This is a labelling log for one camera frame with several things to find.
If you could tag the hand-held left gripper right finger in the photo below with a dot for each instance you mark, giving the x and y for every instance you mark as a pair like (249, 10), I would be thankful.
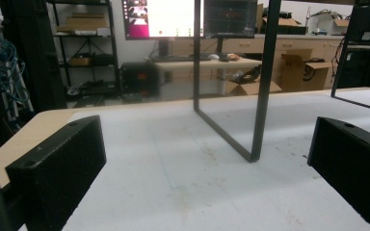
(356, 166)

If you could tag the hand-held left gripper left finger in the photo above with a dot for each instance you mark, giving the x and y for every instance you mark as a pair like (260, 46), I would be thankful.
(61, 166)

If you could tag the black metal shelf rack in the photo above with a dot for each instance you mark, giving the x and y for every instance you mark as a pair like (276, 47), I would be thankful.
(85, 51)

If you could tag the black computer tower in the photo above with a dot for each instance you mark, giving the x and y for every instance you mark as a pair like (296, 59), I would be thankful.
(138, 77)

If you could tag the black cabinet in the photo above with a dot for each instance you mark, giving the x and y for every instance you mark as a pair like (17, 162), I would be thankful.
(361, 41)

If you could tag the wooden cabinet counter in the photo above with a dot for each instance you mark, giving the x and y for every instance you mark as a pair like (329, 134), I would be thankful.
(302, 43)

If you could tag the low open cardboard box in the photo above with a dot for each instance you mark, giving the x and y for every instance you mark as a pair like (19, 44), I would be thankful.
(247, 86)

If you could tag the white foam table mat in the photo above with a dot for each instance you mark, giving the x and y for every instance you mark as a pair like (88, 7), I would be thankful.
(205, 166)

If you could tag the cardboard box on shelf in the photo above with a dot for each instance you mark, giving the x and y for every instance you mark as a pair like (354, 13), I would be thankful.
(85, 20)

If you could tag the cardboard box on counter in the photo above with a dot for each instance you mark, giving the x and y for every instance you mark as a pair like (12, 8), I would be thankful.
(289, 25)

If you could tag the black keyboard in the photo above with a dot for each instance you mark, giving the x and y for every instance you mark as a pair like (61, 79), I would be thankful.
(179, 58)

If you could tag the wooden desk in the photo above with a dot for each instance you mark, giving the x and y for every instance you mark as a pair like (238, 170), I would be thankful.
(205, 64)

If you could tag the bright computer monitor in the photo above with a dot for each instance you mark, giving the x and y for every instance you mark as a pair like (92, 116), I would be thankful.
(163, 17)

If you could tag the dark computer monitor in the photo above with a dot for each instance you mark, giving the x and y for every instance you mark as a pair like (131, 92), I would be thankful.
(230, 17)

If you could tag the black metal frame stand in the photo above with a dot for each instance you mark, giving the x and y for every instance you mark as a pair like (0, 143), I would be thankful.
(343, 64)
(263, 80)

